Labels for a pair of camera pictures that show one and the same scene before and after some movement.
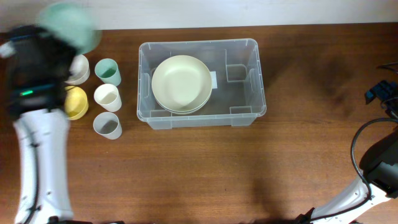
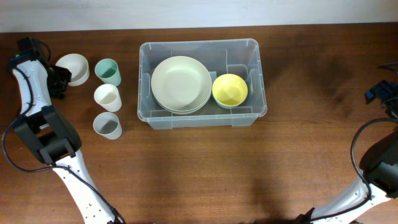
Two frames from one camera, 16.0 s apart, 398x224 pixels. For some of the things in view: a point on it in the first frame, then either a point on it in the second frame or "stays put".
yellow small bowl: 76,104 to 229,89
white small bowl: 79,70 stays put
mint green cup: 107,71 stays put
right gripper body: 388,93 stays put
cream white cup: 108,96 stays put
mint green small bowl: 78,24 to 227,106
